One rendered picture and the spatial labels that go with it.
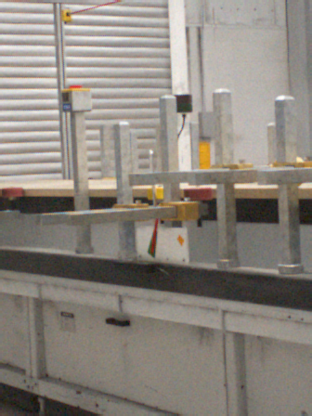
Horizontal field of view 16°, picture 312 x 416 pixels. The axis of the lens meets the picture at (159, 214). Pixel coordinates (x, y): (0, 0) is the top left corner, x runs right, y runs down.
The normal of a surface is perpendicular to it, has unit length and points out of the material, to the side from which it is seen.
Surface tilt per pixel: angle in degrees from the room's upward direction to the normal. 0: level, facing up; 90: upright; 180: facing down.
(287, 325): 90
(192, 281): 90
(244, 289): 90
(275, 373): 90
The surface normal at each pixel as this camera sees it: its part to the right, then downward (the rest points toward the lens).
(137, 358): -0.83, 0.07
